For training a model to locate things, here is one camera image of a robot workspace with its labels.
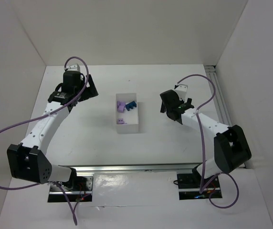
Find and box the white perforated box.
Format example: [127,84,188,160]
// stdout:
[115,93,139,134]

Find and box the purple cube block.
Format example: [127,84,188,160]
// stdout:
[117,105,126,113]

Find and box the purple window block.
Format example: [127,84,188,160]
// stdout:
[116,118,126,125]

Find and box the purple rectangular block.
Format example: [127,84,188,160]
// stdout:
[117,101,126,107]

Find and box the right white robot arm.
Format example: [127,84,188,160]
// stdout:
[160,90,252,183]

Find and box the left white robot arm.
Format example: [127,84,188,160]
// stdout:
[7,70,98,189]

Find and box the blue castle block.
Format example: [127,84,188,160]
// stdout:
[126,101,137,111]

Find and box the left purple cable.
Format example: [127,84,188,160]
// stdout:
[0,56,90,226]

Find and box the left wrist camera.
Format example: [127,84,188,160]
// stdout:
[65,63,81,72]

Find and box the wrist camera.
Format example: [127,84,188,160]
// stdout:
[174,83,188,101]
[65,63,81,72]

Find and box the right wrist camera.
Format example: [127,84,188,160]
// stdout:
[174,83,188,101]

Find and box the aluminium side rail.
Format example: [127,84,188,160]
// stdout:
[204,64,247,169]

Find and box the aluminium front rail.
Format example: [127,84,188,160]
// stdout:
[68,163,198,173]

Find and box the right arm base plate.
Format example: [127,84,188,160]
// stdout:
[173,173,222,200]

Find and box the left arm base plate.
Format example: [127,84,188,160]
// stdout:
[47,173,94,203]

